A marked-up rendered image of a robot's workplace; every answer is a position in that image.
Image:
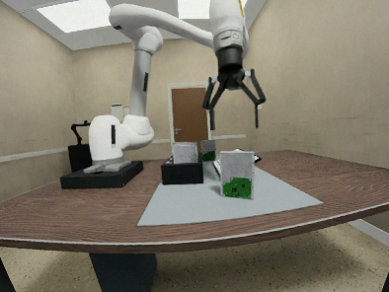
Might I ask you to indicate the status display panel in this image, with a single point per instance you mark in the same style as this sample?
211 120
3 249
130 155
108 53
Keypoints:
217 162

